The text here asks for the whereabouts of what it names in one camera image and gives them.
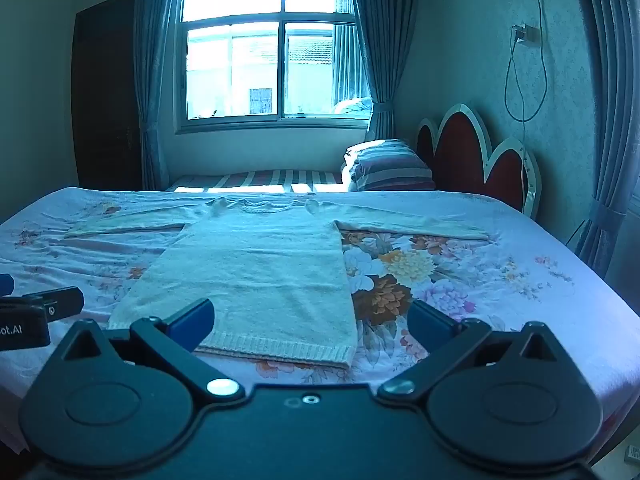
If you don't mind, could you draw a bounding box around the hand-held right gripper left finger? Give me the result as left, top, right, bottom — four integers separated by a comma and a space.
50, 299, 246, 403

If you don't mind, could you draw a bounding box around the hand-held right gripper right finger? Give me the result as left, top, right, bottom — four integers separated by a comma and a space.
376, 300, 576, 402

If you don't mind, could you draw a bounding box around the white fluffy towel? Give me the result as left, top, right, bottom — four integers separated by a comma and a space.
64, 197, 491, 371

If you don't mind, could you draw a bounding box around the striped bed sheet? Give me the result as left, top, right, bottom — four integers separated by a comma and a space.
165, 169, 351, 194

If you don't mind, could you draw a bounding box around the folded striped quilt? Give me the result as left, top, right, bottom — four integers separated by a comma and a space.
341, 138, 436, 192

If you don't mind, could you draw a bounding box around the red petal-shaped headboard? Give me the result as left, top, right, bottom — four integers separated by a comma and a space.
416, 103, 542, 219

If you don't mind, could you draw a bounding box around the dark wooden wardrobe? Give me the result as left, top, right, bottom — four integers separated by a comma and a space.
71, 0, 144, 192

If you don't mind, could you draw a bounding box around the blue cloth bundle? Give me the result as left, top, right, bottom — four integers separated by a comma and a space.
331, 97, 374, 116

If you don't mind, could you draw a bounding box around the blue window curtain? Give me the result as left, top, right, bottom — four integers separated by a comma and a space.
133, 0, 177, 191
346, 0, 422, 144
569, 0, 640, 281

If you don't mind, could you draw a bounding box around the sliding glass window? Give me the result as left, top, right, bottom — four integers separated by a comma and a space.
175, 0, 375, 134

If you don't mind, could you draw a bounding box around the thin hanging cable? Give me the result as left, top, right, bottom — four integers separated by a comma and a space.
503, 0, 549, 124

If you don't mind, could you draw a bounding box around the wall socket with charger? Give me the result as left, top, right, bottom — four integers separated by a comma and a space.
511, 23, 542, 47

